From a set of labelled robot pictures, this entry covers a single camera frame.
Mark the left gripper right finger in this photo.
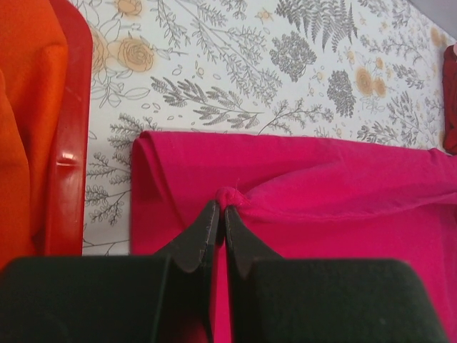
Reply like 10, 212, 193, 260
225, 207, 448, 342

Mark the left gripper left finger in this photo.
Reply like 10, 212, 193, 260
1, 201, 219, 342

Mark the magenta t-shirt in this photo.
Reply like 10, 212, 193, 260
130, 131, 456, 342

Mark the red plastic bin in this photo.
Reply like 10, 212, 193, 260
30, 1, 92, 256

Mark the floral patterned table mat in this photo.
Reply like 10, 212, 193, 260
74, 0, 456, 255

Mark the orange t-shirt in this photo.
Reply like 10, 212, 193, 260
1, 1, 68, 266

